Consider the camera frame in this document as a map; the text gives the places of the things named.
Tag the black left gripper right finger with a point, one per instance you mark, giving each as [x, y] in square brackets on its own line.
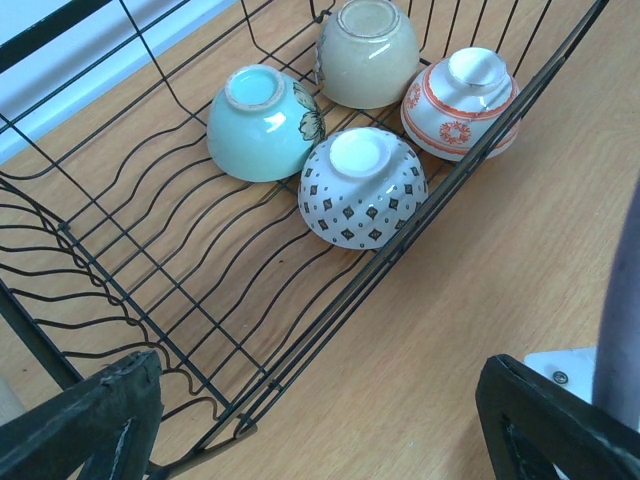
[533, 428]

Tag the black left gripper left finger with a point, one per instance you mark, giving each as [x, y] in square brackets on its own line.
[103, 428]

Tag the white bowl dark diamond pattern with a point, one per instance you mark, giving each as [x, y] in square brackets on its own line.
[360, 186]

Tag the white bowl orange pattern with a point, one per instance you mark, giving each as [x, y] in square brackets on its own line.
[452, 103]

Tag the mint green bowl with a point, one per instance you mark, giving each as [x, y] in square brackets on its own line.
[263, 124]

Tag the cream white bowl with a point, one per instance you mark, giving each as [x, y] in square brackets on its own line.
[366, 55]

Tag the black wire dish rack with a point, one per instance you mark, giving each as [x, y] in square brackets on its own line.
[125, 241]

